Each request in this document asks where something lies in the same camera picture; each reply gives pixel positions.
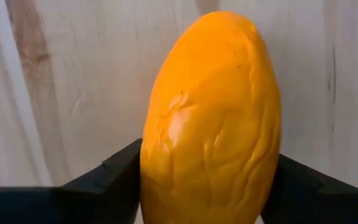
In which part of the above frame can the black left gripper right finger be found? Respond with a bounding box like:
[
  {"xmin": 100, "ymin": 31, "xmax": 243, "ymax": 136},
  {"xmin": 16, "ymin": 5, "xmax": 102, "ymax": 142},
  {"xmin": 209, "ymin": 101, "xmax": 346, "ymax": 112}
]
[{"xmin": 261, "ymin": 154, "xmax": 358, "ymax": 224}]

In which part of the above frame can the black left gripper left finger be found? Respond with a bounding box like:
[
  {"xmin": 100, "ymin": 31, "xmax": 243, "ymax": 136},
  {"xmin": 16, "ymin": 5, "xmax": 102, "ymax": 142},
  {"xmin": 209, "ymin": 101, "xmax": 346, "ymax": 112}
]
[{"xmin": 0, "ymin": 139, "xmax": 142, "ymax": 224}]

